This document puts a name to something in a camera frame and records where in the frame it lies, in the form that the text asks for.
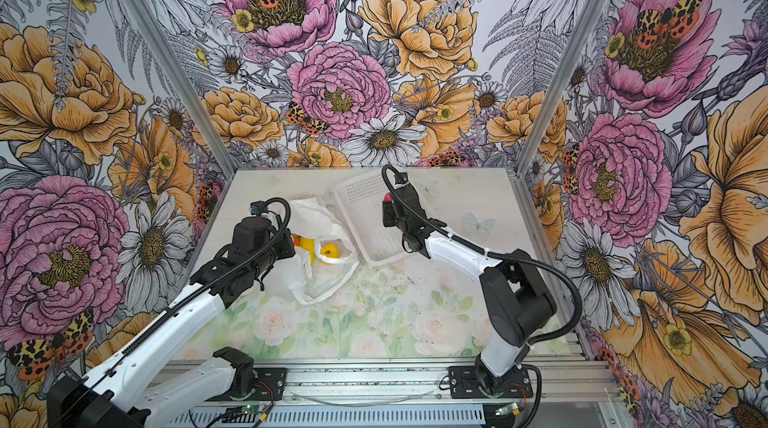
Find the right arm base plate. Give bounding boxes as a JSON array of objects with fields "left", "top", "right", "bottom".
[{"left": 447, "top": 365, "right": 534, "bottom": 399}]

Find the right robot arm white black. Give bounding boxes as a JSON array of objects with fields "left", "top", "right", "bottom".
[{"left": 382, "top": 175, "right": 557, "bottom": 396}]

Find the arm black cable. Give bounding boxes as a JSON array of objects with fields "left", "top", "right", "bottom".
[
  {"left": 59, "top": 196, "right": 293, "bottom": 405},
  {"left": 380, "top": 163, "right": 584, "bottom": 346}
]

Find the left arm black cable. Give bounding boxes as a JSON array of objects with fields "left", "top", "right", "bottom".
[{"left": 59, "top": 196, "right": 293, "bottom": 405}]

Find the white perforated plastic basket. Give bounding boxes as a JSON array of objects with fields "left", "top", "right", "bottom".
[{"left": 332, "top": 168, "right": 431, "bottom": 268}]

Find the white plastic bag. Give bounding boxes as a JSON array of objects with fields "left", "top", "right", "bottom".
[{"left": 264, "top": 197, "right": 360, "bottom": 305}]

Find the aluminium front rail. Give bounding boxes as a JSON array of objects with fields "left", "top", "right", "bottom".
[{"left": 255, "top": 356, "right": 619, "bottom": 406}]

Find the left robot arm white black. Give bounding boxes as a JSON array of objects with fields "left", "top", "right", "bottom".
[{"left": 47, "top": 210, "right": 295, "bottom": 427}]

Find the aluminium corner post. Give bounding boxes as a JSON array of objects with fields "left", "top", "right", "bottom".
[
  {"left": 514, "top": 0, "right": 634, "bottom": 176},
  {"left": 89, "top": 0, "right": 238, "bottom": 178}
]

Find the white slotted cable duct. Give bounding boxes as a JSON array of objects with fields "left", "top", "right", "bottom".
[{"left": 165, "top": 400, "right": 487, "bottom": 427}]

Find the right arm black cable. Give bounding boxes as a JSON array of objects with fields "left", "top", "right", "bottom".
[{"left": 380, "top": 163, "right": 584, "bottom": 346}]

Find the right aluminium corner post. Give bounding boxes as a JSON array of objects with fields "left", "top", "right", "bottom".
[{"left": 514, "top": 0, "right": 634, "bottom": 176}]

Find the yellow toy fruit near finger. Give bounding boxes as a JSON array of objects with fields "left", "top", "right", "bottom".
[{"left": 320, "top": 243, "right": 340, "bottom": 259}]

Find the yellow toy banana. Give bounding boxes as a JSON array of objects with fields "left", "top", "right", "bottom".
[{"left": 299, "top": 236, "right": 316, "bottom": 263}]

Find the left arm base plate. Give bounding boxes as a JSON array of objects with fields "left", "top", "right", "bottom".
[{"left": 210, "top": 367, "right": 288, "bottom": 402}]

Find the left aluminium corner post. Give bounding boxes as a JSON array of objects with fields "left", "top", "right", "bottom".
[{"left": 89, "top": 0, "right": 238, "bottom": 178}]

